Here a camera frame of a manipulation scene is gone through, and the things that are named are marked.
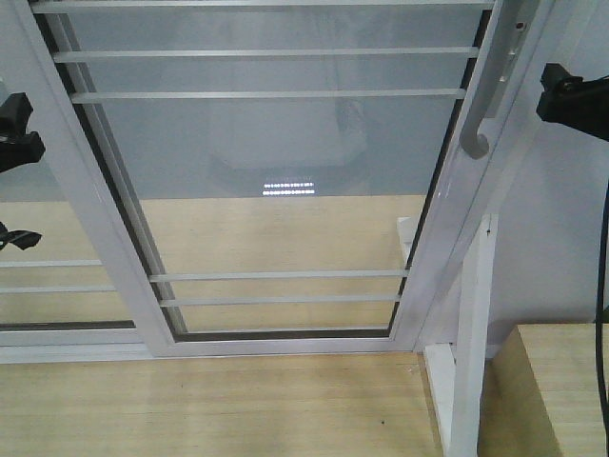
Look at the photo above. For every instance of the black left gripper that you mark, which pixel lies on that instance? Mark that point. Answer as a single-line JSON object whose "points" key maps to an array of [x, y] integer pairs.
{"points": [[18, 147]]}

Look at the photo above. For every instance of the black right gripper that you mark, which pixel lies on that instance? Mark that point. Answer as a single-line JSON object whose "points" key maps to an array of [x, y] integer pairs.
{"points": [[571, 101]]}

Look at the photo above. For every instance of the grey curved door handle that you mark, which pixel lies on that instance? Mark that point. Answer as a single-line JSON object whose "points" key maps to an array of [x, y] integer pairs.
{"points": [[476, 145]]}

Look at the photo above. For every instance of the white sliding glass door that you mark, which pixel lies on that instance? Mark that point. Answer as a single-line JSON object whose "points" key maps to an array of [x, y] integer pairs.
{"points": [[448, 226]]}

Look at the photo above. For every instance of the white fixed glass door panel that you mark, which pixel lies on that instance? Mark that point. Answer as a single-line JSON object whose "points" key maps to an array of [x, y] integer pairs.
{"points": [[83, 284]]}

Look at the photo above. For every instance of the white rear support brace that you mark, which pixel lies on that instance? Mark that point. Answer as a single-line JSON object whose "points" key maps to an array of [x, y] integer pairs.
{"points": [[407, 228]]}

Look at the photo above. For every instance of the light wooden box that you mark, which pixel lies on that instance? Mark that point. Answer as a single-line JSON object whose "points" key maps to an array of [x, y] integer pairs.
{"points": [[541, 396]]}

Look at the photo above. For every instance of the white wooden support brace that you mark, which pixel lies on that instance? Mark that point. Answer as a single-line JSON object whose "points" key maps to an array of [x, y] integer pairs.
{"points": [[455, 373]]}

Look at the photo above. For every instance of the light plywood base board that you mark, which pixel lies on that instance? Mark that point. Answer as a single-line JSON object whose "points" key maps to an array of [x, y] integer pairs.
{"points": [[247, 264]]}

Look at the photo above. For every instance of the white door frame post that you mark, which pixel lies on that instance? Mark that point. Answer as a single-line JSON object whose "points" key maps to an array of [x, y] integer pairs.
{"points": [[541, 185]]}

